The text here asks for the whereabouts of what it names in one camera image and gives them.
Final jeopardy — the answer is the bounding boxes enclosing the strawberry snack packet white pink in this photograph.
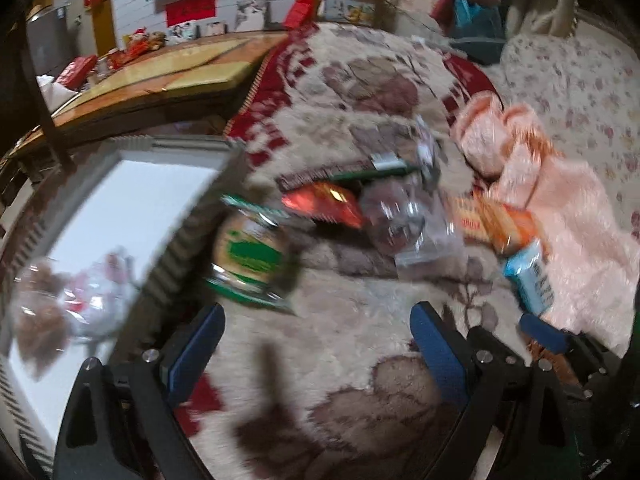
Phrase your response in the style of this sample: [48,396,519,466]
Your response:
[61,247,139,341]

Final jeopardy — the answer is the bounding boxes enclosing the clear bag brown snacks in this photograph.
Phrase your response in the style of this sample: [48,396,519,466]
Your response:
[11,292,70,382]
[16,258,66,296]

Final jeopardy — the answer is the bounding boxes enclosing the clear plastic bag dark snacks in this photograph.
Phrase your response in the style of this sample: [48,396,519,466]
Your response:
[359,178,466,282]

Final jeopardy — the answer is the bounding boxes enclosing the light blue snack packet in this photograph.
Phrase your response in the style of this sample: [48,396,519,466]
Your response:
[503,238,554,316]

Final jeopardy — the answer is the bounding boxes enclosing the pink satin quilt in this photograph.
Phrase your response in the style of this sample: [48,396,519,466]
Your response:
[450,91,639,356]

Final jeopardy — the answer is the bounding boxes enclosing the orange cracker package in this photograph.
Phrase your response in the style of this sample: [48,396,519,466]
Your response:
[475,196,546,257]

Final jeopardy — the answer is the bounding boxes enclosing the small cracker pack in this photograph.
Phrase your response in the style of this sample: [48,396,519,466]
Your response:
[447,196,490,245]

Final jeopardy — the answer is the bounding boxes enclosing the striped white storage box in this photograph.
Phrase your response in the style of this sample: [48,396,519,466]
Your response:
[1,136,248,476]

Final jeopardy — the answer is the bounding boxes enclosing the green round cake packet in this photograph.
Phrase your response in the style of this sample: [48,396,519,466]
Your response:
[206,194,294,314]

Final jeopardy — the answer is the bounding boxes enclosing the red orange snack packet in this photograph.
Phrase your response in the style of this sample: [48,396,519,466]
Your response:
[281,181,364,230]

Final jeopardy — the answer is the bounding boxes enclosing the dark green snack packet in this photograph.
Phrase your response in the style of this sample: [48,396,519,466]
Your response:
[328,158,420,183]

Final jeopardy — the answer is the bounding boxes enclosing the floral bed sheet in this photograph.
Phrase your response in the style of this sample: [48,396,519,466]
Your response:
[486,35,639,237]

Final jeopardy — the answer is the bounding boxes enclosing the dark brown snack bar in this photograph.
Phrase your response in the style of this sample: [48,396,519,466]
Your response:
[276,159,375,192]

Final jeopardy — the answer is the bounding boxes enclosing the dark wooden chair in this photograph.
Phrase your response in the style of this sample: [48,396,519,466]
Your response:
[0,0,75,172]

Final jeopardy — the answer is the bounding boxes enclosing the white tissue pack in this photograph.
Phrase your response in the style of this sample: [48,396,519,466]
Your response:
[37,75,77,113]

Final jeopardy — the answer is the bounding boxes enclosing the wooden coffee table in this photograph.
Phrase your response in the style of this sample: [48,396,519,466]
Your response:
[8,30,289,162]

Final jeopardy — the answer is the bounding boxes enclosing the red gift bag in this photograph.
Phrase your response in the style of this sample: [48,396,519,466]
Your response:
[282,0,316,30]

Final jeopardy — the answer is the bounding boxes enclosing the red wall banner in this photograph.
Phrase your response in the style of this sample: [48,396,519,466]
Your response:
[165,0,216,27]

